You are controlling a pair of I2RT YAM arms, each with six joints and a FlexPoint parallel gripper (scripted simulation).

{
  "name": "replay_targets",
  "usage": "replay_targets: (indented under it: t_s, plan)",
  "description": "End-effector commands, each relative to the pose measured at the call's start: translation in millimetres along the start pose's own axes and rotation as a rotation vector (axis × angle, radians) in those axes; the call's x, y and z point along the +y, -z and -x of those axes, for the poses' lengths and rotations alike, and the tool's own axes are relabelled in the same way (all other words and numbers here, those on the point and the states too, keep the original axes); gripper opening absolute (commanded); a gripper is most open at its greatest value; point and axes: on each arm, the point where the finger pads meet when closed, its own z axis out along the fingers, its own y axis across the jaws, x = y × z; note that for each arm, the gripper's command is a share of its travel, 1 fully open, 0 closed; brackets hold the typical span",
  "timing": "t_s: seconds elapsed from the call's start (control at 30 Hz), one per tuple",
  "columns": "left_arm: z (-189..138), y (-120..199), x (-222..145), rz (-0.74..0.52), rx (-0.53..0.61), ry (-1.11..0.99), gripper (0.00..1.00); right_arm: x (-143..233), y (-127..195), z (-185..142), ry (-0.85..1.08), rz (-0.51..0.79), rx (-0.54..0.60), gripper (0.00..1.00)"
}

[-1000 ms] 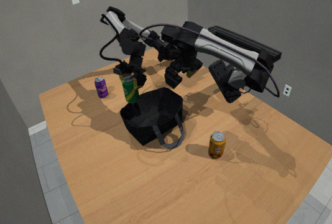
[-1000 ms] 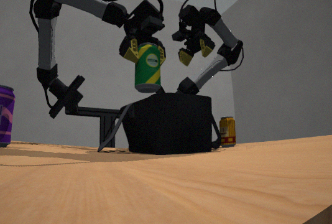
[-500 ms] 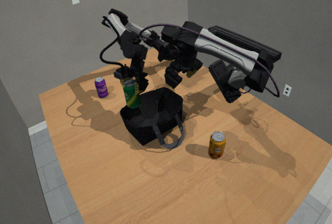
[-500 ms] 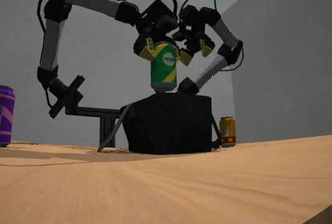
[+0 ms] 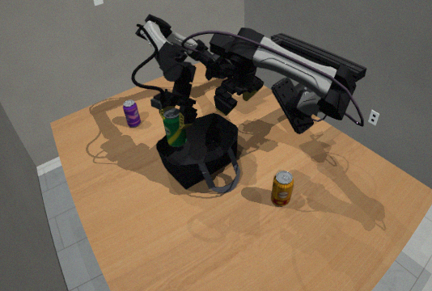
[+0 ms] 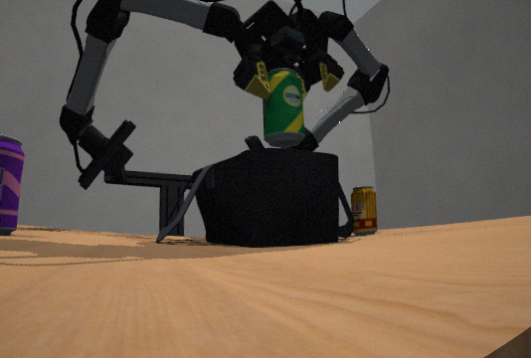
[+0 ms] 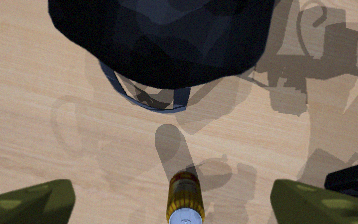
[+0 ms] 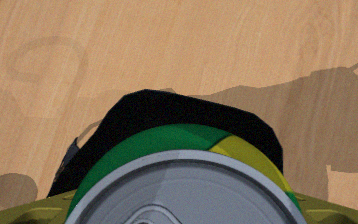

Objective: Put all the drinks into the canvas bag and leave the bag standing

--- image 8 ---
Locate green and yellow drink can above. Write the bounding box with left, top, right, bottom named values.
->
left=65, top=123, right=307, bottom=224

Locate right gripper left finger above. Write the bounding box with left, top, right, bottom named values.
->
left=0, top=189, right=77, bottom=224

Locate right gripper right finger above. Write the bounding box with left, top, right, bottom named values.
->
left=294, top=192, right=358, bottom=224

